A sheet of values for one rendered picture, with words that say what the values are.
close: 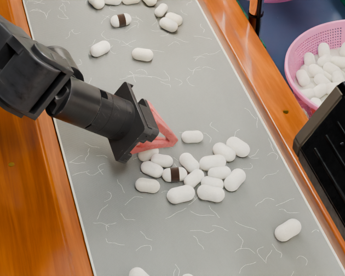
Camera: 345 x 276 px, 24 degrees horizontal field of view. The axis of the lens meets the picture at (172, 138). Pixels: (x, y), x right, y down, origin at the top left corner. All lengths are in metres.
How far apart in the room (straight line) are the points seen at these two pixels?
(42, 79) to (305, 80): 0.48
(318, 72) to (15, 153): 0.50
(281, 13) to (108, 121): 0.60
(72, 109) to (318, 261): 0.36
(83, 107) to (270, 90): 0.33
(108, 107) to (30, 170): 0.15
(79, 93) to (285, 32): 0.58
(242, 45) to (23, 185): 0.44
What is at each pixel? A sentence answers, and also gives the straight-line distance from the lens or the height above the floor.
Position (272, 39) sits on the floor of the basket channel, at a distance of 1.47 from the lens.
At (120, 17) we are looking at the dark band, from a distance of 1.37.
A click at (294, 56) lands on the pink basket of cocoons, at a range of 1.30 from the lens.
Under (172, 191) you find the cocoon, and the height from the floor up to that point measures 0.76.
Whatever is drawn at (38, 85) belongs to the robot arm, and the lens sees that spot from 0.97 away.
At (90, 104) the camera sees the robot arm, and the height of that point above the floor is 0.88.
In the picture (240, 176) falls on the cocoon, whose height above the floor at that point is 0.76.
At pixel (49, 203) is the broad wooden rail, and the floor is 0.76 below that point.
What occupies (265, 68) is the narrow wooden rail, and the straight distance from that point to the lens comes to 1.25.
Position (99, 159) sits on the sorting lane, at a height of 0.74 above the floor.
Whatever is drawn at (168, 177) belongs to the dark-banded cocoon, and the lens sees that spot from 1.08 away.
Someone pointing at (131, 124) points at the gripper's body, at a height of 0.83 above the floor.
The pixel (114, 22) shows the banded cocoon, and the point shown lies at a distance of 1.37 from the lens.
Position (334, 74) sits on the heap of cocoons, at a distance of 1.30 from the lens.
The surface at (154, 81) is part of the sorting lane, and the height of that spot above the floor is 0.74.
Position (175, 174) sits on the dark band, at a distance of 1.08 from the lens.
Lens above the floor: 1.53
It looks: 43 degrees down
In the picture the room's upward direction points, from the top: straight up
